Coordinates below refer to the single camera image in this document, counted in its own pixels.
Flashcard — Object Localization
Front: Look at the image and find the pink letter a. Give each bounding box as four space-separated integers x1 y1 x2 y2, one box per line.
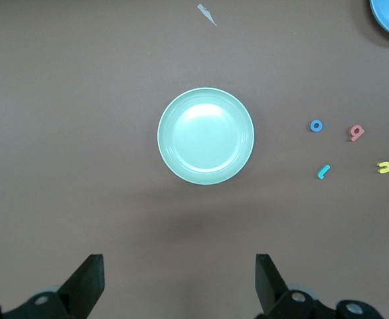
349 124 365 142

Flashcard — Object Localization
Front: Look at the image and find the brown table cover sheet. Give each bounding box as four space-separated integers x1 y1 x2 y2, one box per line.
0 0 389 319

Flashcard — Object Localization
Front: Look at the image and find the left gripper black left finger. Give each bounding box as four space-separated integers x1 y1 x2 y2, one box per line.
0 254 106 319

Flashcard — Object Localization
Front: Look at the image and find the small white paper scrap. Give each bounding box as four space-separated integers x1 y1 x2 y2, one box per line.
197 3 218 27

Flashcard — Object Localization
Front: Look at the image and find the pale green round plate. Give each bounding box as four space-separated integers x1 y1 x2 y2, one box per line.
157 87 256 186

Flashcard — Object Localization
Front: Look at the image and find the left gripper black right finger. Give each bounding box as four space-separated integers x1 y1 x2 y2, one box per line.
256 254 381 319

